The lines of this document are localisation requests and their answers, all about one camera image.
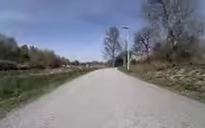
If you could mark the street lamp pole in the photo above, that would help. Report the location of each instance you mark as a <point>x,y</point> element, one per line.
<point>128,50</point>

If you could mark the pale grey gravel path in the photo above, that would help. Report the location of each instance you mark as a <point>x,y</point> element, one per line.
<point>106,100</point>

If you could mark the row of bare trees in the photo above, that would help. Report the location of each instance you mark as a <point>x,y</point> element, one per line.
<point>170,33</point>

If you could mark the dry grass bank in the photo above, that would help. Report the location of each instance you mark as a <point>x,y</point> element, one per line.
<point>176,78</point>

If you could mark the row of brown bushes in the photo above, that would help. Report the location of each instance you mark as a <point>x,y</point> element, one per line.
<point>20,55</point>

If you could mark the grass verge with dry patches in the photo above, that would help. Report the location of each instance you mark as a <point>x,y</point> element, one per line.
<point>20,85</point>

